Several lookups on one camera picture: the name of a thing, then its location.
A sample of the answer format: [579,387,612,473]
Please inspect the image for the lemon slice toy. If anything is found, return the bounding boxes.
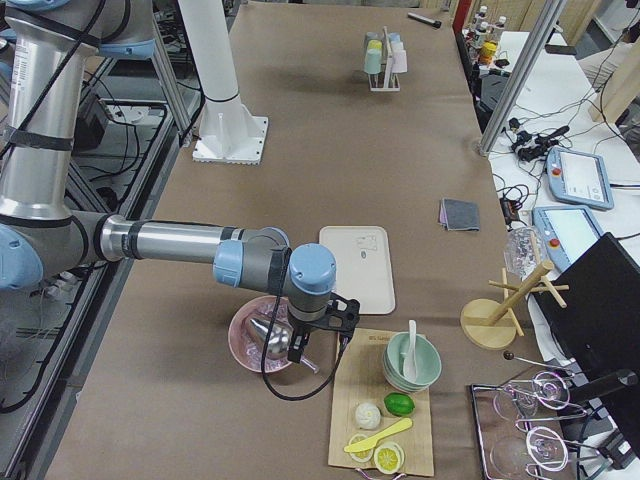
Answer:
[347,433,374,464]

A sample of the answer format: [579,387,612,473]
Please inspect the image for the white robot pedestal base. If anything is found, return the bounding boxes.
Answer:
[179,0,269,165]

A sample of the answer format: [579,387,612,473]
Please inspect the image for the white steamed bun toy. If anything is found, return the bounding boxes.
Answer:
[354,402,382,430]

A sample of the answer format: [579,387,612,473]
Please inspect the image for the blue teach pendant near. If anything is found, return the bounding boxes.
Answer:
[532,205,603,272]

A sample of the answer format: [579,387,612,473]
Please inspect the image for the green lime toy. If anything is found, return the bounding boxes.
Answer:
[383,392,415,417]

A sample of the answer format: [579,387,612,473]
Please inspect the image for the white ceramic spoon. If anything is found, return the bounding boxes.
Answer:
[402,319,418,383]

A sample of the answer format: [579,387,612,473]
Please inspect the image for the white wire cup rack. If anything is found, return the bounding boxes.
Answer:
[367,26,400,92]

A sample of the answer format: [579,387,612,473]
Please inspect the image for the bamboo cutting board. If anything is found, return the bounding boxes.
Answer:
[327,328,436,476]

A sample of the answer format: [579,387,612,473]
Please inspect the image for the wooden mug tree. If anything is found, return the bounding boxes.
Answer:
[460,260,567,350]

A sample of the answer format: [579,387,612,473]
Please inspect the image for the steel tube black cap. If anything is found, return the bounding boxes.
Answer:
[407,12,442,29]

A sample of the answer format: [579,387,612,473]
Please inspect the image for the yellow plastic knife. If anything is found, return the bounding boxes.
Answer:
[343,418,413,453]

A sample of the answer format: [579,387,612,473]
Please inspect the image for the green plastic cup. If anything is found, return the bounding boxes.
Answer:
[363,48,382,75]

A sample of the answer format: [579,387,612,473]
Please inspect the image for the stacked green bowls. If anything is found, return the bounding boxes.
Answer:
[382,332,443,393]

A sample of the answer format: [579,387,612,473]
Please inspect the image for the black wire glass rack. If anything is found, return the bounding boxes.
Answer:
[468,353,636,480]

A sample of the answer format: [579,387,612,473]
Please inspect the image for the pink plastic cup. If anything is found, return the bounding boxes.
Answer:
[391,50,408,74]

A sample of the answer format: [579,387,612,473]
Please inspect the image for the grey folded cloth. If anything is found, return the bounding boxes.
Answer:
[439,198,480,231]

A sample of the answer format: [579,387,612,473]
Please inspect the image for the yellow plastic cup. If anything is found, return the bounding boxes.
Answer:
[366,39,383,53]

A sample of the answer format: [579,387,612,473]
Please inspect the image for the grey plastic cup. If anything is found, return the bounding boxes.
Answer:
[363,31,381,50]

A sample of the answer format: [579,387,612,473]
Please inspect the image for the cream rabbit tray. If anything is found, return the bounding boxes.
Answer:
[319,226,396,315]

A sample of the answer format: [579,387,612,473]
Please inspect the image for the lemon half toy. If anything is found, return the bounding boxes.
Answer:
[373,441,405,475]

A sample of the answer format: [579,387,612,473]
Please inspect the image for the blue teach pendant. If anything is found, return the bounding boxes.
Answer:
[546,146,614,211]
[532,205,603,272]

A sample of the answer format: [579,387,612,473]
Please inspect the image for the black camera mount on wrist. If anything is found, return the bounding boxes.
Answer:
[287,293,360,363]

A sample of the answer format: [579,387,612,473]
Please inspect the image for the blue teach pendant far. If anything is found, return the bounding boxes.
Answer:
[546,146,614,211]

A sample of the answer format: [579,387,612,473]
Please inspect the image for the pink bowl with ice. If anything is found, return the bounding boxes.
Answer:
[228,295,291,374]

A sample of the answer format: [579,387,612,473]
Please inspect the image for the aluminium frame post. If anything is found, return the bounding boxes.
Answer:
[478,0,567,157]

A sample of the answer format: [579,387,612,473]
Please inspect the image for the black monitor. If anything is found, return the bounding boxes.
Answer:
[534,233,639,380]

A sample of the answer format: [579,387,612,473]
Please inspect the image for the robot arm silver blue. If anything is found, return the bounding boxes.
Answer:
[1,1,338,328]

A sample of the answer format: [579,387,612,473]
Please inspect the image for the steel ice scoop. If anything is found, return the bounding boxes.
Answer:
[245,316,293,372]

